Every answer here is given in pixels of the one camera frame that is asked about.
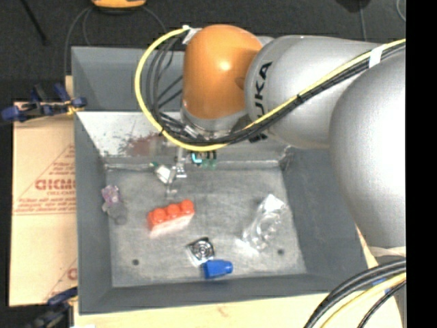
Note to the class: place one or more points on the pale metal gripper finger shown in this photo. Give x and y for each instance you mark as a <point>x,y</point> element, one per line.
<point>180,170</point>
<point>163,173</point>

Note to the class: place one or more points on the orange toy building brick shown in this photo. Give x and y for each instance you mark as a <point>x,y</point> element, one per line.
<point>170,217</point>

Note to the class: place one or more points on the grey metal bin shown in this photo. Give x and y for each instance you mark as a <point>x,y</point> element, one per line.
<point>218,197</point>

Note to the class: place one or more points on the purple and grey toy figure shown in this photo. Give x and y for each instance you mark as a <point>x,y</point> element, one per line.
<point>114,205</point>

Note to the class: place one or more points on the silver square with black spiral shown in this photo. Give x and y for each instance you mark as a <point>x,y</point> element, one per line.
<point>201,250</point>

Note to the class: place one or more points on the clear plastic packet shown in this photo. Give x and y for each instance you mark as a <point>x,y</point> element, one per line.
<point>264,224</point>

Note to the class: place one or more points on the brown cardboard board red print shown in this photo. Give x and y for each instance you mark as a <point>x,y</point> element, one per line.
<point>41,238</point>

